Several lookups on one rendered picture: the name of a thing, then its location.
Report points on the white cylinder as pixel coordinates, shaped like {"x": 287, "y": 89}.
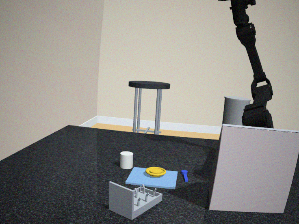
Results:
{"x": 126, "y": 160}

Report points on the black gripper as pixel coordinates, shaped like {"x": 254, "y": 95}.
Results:
{"x": 237, "y": 5}

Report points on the yellow plate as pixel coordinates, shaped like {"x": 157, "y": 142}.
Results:
{"x": 155, "y": 171}

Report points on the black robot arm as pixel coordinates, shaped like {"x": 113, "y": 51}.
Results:
{"x": 255, "y": 114}

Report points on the light blue mat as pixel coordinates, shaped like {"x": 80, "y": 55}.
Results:
{"x": 138, "y": 176}

